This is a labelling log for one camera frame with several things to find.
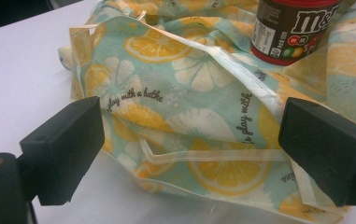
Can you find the lemon print fabric bag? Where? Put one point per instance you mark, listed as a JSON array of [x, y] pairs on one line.
[[197, 102]]

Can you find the red M&M's candy jar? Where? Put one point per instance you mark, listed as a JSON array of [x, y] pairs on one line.
[[291, 28]]

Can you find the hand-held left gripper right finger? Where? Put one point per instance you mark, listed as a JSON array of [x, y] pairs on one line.
[[328, 146]]

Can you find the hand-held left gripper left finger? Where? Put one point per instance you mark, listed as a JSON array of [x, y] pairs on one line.
[[63, 149]]

